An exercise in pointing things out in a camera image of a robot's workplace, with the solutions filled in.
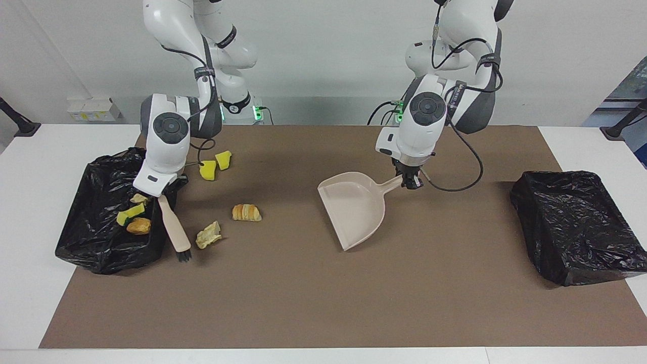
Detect beige plastic dustpan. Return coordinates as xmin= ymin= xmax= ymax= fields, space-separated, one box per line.
xmin=317 ymin=172 xmax=405 ymax=252

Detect large striped croissant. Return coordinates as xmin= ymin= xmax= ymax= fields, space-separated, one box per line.
xmin=232 ymin=204 xmax=262 ymax=222

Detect pale bread piece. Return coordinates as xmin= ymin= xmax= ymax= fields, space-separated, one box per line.
xmin=196 ymin=221 xmax=222 ymax=249

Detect beige hand brush black bristles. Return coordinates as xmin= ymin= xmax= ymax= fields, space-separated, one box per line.
xmin=157 ymin=195 xmax=193 ymax=262

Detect notched yellow sponge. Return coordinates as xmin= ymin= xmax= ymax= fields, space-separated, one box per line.
xmin=117 ymin=204 xmax=146 ymax=226

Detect black bag lined bin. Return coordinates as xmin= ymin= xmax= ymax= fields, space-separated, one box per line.
xmin=55 ymin=147 xmax=189 ymax=275
xmin=510 ymin=170 xmax=647 ymax=287

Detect brown table mat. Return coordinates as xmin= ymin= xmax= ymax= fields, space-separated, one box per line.
xmin=39 ymin=125 xmax=647 ymax=349

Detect black stand foot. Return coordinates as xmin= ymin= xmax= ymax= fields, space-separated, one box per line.
xmin=0 ymin=97 xmax=41 ymax=137
xmin=600 ymin=99 xmax=647 ymax=141

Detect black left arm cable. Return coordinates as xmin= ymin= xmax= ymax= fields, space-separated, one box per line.
xmin=419 ymin=0 xmax=504 ymax=193

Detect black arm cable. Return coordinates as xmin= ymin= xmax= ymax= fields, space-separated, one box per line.
xmin=161 ymin=43 xmax=219 ymax=167
xmin=419 ymin=0 xmax=504 ymax=193

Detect black base cable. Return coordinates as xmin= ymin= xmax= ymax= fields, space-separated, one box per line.
xmin=366 ymin=100 xmax=405 ymax=125

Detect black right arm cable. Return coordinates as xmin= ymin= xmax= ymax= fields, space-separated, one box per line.
xmin=161 ymin=43 xmax=219 ymax=167

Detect white wall socket box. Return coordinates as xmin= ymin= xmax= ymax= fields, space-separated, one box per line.
xmin=67 ymin=98 xmax=122 ymax=122

